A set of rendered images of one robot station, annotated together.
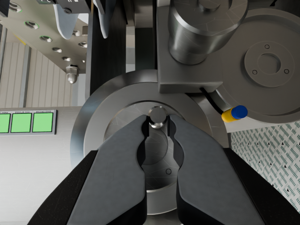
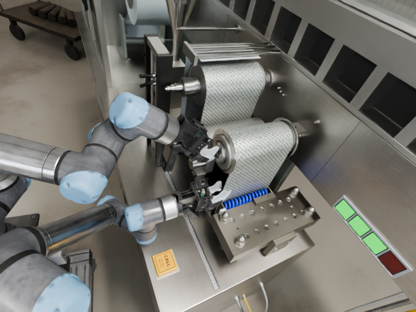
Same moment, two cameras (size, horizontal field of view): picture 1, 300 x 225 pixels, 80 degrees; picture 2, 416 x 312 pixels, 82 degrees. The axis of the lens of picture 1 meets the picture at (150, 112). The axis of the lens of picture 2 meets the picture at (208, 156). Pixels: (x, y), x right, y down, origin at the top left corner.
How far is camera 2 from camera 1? 72 cm
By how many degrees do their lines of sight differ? 59
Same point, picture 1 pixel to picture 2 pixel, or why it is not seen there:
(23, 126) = (358, 221)
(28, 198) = (397, 178)
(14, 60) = not seen: outside the picture
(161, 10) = (205, 171)
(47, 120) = (340, 207)
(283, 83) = not seen: hidden behind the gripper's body
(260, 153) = (232, 108)
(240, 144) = (245, 109)
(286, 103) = not seen: hidden behind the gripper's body
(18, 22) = (268, 233)
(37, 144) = (360, 202)
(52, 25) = (262, 218)
